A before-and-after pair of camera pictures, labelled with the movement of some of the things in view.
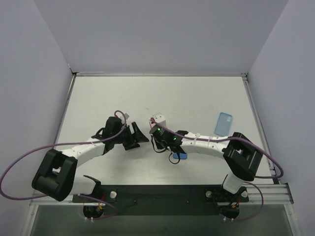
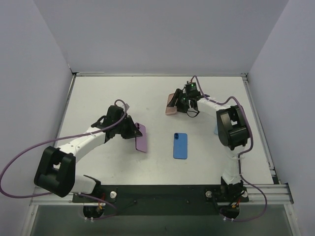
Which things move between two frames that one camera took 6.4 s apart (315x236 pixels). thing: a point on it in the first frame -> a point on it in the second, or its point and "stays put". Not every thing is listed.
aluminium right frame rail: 244,76 stays put
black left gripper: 131,137 -> 129,127
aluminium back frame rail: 155,73 stays put
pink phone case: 151,125 -> 170,110
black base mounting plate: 164,200 stays put
